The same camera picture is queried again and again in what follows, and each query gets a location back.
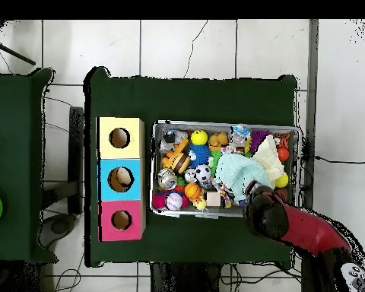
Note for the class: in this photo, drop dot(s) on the mint green knitted cloth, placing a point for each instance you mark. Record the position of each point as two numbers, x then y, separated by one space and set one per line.
237 170

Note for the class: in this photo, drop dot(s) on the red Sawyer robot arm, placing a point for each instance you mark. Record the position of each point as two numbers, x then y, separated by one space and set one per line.
310 231

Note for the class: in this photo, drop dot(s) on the wooden box with three holes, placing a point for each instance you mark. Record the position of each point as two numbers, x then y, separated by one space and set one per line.
121 213

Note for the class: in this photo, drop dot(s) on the blue fuzzy puffer ball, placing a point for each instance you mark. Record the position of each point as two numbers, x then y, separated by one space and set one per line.
199 155

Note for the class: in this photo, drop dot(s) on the black and white soccer ball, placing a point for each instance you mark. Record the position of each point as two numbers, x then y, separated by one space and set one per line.
203 172

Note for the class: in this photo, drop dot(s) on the yellow smiley ball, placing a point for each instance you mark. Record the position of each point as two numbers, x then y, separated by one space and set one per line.
199 137

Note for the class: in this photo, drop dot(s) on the small orange basketball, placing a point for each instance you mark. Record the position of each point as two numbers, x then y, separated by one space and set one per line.
192 191

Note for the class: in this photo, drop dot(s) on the white baseball with red stitching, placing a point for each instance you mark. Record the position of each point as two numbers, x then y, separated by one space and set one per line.
174 201

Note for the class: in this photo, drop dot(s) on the yellow duck plush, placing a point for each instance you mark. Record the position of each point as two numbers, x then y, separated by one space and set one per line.
199 203

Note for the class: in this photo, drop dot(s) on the purple spiky ball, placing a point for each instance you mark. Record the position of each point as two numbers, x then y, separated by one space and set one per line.
258 137

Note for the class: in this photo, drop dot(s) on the cream knitted cloth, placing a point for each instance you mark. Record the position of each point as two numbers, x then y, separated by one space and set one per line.
269 156

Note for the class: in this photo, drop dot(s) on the dark green side table cloth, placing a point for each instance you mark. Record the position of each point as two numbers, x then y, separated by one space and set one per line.
15 137

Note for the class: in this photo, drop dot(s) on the black tripod leg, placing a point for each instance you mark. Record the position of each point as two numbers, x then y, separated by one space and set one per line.
15 54

